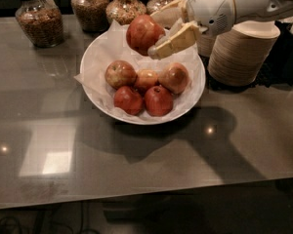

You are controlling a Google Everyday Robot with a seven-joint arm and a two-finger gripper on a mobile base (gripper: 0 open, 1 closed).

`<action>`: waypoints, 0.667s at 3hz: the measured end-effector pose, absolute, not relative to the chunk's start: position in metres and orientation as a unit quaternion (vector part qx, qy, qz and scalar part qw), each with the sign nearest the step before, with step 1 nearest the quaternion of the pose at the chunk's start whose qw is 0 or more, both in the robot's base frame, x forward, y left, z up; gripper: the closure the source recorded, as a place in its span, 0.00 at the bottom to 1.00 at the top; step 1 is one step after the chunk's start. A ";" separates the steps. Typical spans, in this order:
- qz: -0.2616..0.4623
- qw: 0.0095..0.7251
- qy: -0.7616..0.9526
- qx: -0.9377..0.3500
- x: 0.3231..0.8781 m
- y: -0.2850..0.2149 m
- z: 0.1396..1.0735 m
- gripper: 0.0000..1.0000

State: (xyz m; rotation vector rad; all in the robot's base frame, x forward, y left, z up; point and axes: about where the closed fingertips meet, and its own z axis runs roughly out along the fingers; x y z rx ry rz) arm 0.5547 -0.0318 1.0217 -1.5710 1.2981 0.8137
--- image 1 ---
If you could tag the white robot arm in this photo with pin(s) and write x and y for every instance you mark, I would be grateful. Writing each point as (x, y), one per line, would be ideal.
(276, 10)

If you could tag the red apple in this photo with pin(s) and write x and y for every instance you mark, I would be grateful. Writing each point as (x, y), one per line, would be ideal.
(142, 33)
(129, 100)
(158, 101)

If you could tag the white paper liner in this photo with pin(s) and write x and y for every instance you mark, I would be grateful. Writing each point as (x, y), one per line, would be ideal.
(101, 56)

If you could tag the red-green apple back left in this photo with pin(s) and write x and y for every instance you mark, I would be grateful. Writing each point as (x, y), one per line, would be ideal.
(120, 73)

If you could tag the small yellow-red apple centre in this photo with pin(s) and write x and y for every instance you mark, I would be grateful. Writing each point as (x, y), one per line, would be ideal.
(146, 78)

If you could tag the red-green apple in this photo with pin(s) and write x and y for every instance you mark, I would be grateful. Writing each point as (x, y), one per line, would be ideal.
(174, 77)
(120, 73)

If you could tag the glass cereal jar far left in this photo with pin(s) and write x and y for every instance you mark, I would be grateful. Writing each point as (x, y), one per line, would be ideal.
(41, 21)

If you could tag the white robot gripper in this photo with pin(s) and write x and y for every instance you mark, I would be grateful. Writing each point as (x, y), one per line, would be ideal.
(210, 10)

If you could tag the white bowl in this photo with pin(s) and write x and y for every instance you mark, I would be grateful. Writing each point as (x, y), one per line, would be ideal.
(198, 82)

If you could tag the red-green apple back right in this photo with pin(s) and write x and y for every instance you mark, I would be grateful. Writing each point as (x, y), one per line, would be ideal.
(174, 77)

